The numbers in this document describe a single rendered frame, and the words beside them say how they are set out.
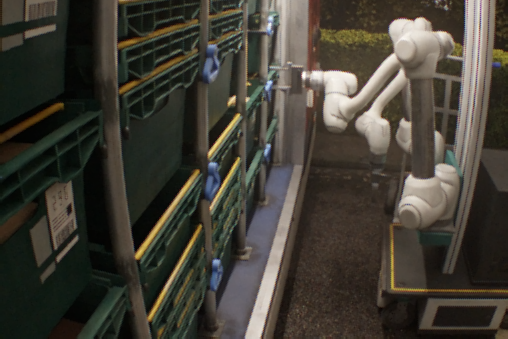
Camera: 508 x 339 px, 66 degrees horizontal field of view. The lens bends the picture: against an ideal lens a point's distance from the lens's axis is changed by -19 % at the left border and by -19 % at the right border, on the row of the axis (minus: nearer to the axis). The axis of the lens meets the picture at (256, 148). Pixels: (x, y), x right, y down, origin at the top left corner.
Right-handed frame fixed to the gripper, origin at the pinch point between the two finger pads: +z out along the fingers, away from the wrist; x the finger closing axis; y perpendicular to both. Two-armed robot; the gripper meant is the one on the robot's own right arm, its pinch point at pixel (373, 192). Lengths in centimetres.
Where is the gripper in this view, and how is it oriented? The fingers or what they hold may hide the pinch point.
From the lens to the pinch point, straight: 240.0
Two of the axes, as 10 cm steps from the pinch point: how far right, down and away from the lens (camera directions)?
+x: 2.2, -3.3, 9.2
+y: 9.7, 0.9, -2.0
